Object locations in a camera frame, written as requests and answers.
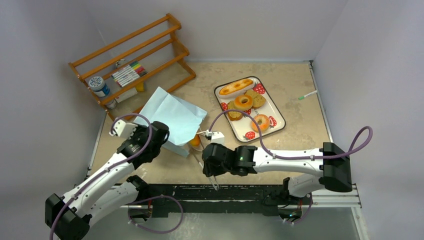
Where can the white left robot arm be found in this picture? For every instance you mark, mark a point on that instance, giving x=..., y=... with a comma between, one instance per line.
x=71, y=215

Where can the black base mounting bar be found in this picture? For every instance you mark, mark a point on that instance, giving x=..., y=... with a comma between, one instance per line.
x=159, y=200

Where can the small white box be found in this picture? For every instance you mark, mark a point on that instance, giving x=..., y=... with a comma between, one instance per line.
x=126, y=95

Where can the aluminium rail frame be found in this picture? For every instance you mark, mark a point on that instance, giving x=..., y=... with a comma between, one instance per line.
x=319, y=199

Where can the pack of coloured markers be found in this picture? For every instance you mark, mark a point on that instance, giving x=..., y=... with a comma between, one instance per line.
x=129, y=73

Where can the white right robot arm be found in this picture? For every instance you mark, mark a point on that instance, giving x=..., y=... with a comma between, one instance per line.
x=327, y=167

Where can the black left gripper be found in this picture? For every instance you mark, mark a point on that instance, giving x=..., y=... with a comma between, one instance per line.
x=139, y=128

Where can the orange fake pastry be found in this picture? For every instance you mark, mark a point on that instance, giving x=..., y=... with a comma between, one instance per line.
x=195, y=142

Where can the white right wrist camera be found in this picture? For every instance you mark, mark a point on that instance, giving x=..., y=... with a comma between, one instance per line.
x=215, y=137

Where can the orange wooden shelf rack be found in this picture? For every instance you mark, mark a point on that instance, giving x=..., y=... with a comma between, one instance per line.
x=139, y=52

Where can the yellow sponge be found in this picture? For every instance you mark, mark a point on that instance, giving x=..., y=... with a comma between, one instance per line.
x=140, y=87

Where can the green capped marker pen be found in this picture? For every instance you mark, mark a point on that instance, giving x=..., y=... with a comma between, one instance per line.
x=307, y=95

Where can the round brown bread slice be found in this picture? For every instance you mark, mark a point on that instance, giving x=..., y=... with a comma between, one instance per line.
x=258, y=99

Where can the light blue paper bag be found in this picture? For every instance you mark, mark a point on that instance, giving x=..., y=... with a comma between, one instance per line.
x=182, y=118

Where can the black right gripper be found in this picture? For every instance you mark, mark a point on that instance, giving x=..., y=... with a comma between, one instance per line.
x=209, y=165

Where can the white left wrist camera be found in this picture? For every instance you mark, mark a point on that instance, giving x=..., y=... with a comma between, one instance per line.
x=123, y=129

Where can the small clear bottle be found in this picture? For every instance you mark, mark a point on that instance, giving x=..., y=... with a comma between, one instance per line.
x=112, y=104

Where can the orange fake donut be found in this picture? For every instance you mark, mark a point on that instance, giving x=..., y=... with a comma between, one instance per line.
x=260, y=123
x=243, y=102

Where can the white strawberry tray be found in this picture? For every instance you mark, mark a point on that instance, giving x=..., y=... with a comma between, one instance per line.
x=242, y=128

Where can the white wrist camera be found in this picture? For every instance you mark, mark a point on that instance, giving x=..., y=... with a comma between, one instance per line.
x=215, y=137
x=123, y=129

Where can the long fake bread loaf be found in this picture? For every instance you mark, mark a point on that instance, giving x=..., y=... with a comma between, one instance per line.
x=236, y=88

